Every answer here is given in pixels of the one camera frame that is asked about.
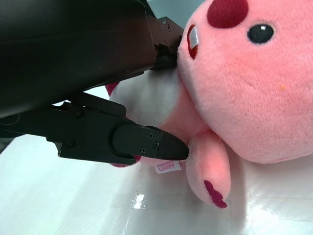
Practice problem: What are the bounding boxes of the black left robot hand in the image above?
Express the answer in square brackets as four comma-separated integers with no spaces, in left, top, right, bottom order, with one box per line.
[0,0,189,165]

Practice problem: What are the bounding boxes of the pink plush doll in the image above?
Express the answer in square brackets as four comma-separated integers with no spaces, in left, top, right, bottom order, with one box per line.
[105,0,313,209]

